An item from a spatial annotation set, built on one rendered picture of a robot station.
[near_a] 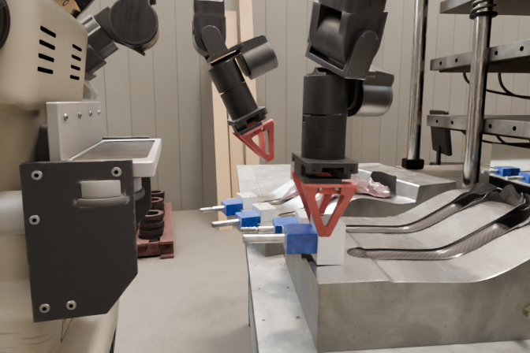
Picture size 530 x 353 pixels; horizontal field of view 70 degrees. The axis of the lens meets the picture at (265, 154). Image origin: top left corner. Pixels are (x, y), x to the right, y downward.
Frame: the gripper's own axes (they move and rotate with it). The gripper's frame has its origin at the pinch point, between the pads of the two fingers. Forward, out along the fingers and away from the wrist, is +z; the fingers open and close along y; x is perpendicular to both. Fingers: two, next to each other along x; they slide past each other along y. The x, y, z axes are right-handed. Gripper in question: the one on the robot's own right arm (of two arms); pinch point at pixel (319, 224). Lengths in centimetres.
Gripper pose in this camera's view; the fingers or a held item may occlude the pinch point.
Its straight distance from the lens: 52.3
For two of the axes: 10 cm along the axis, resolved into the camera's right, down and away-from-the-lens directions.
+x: -9.9, -0.1, -1.0
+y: -1.0, -1.3, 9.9
